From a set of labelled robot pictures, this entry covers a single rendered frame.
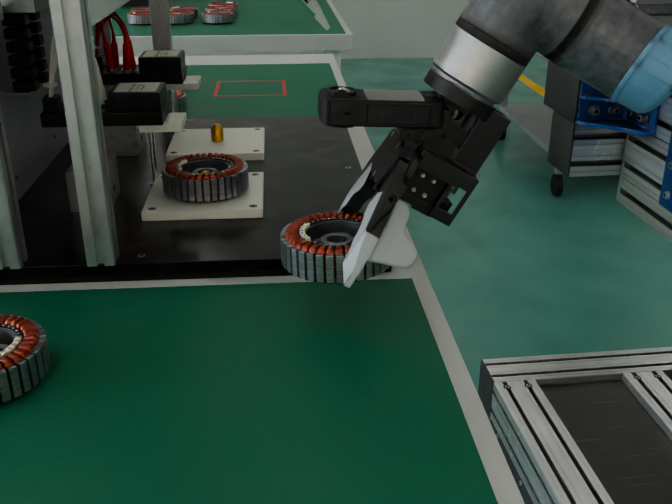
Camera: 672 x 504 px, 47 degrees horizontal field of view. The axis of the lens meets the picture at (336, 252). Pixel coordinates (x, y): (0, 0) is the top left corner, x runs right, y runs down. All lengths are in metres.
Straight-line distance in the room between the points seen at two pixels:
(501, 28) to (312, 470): 0.39
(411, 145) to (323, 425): 0.26
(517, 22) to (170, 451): 0.45
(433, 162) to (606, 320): 1.78
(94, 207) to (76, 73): 0.14
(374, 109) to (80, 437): 0.37
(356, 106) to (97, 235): 0.33
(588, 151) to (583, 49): 0.62
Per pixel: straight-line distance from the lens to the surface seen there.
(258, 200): 1.00
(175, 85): 1.23
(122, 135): 1.26
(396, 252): 0.72
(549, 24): 0.71
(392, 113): 0.71
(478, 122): 0.73
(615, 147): 1.35
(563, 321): 2.41
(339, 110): 0.70
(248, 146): 1.24
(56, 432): 0.66
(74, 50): 0.82
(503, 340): 2.27
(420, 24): 6.47
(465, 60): 0.70
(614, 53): 0.72
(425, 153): 0.71
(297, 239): 0.74
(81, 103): 0.83
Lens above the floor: 1.13
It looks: 24 degrees down
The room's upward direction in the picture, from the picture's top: straight up
